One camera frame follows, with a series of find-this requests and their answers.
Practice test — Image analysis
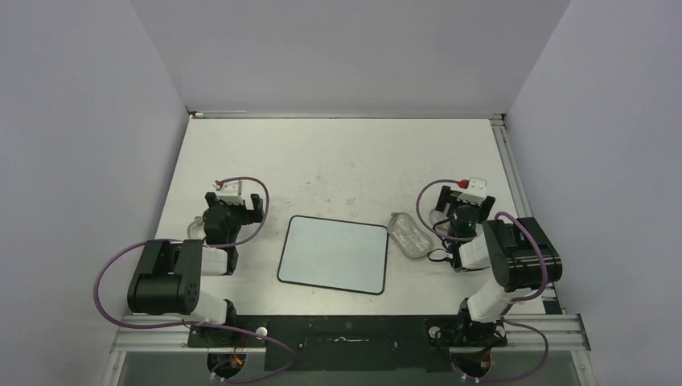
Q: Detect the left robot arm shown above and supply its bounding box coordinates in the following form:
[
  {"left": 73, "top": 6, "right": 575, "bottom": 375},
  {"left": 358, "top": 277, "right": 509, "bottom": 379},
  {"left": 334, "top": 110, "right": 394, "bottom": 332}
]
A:
[{"left": 127, "top": 192, "right": 265, "bottom": 347}]

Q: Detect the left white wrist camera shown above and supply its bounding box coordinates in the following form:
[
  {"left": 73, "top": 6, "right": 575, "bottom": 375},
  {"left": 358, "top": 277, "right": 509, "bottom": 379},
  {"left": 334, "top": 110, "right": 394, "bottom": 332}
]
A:
[{"left": 214, "top": 180, "right": 243, "bottom": 205}]

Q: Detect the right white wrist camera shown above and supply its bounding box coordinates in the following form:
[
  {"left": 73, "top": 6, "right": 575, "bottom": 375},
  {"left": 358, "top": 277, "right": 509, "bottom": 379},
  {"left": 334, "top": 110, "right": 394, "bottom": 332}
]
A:
[{"left": 457, "top": 178, "right": 487, "bottom": 206}]

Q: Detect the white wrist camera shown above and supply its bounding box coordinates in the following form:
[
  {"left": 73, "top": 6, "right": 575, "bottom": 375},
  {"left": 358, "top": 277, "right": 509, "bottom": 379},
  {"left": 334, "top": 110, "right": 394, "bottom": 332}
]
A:
[
  {"left": 457, "top": 178, "right": 487, "bottom": 206},
  {"left": 214, "top": 180, "right": 243, "bottom": 205}
]

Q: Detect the purple cable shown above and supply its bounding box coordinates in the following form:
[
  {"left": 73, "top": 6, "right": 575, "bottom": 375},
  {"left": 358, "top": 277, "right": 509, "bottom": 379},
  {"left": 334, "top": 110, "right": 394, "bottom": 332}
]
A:
[
  {"left": 414, "top": 179, "right": 550, "bottom": 384},
  {"left": 92, "top": 176, "right": 298, "bottom": 384}
]

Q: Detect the aluminium back rail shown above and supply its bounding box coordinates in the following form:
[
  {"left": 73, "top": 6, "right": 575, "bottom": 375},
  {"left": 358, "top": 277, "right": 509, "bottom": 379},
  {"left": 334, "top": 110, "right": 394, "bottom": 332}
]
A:
[{"left": 187, "top": 110, "right": 504, "bottom": 121}]

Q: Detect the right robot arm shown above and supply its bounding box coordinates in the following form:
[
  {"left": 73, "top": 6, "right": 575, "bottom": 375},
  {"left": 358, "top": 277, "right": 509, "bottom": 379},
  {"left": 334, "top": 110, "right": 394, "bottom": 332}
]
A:
[{"left": 432, "top": 180, "right": 563, "bottom": 347}]

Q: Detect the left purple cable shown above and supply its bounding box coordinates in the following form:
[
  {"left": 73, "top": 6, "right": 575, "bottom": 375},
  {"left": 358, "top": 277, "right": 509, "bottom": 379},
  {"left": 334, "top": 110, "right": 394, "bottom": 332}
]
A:
[{"left": 92, "top": 176, "right": 298, "bottom": 384}]

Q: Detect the aluminium right rail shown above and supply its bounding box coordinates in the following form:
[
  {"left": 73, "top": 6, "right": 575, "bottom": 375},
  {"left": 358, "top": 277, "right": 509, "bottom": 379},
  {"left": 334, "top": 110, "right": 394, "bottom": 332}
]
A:
[{"left": 490, "top": 113, "right": 558, "bottom": 302}]

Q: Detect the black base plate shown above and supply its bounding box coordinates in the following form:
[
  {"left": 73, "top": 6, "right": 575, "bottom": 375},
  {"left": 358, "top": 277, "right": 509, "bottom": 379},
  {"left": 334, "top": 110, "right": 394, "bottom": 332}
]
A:
[{"left": 187, "top": 315, "right": 507, "bottom": 372}]

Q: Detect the glittery pad at right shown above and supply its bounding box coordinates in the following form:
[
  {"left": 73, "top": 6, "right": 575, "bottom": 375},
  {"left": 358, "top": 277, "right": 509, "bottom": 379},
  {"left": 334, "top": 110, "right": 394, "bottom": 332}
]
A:
[{"left": 429, "top": 208, "right": 449, "bottom": 231}]

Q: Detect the aluminium rail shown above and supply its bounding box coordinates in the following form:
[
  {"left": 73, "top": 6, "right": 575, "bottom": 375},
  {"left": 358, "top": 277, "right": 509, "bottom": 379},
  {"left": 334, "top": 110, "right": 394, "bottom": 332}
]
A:
[
  {"left": 187, "top": 110, "right": 504, "bottom": 121},
  {"left": 112, "top": 314, "right": 590, "bottom": 352},
  {"left": 490, "top": 113, "right": 558, "bottom": 302}
]

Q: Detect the aluminium front rail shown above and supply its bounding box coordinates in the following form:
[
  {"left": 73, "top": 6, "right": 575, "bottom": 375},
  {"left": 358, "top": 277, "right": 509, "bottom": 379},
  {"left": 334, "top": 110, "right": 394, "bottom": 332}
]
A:
[{"left": 112, "top": 314, "right": 590, "bottom": 352}]

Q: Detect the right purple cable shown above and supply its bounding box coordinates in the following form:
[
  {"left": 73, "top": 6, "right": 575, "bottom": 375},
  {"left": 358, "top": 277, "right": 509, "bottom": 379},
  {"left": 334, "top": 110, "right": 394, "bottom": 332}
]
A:
[{"left": 414, "top": 179, "right": 550, "bottom": 384}]

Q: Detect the white whiteboard black frame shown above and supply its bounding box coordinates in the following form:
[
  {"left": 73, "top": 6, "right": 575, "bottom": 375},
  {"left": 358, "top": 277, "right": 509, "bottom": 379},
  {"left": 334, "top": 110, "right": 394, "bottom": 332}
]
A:
[{"left": 277, "top": 215, "right": 388, "bottom": 296}]

